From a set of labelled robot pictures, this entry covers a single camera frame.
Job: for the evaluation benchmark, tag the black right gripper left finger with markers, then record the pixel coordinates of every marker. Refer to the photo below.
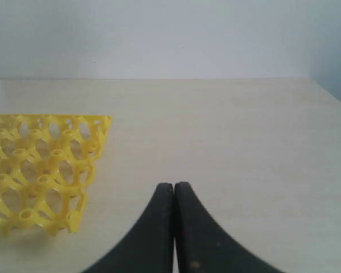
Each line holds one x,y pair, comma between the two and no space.
149,244

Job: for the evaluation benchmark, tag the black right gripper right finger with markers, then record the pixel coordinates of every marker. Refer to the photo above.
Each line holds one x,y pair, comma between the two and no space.
201,243

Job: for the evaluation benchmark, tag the yellow plastic egg tray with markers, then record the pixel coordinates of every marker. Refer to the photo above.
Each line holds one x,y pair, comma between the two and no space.
47,161

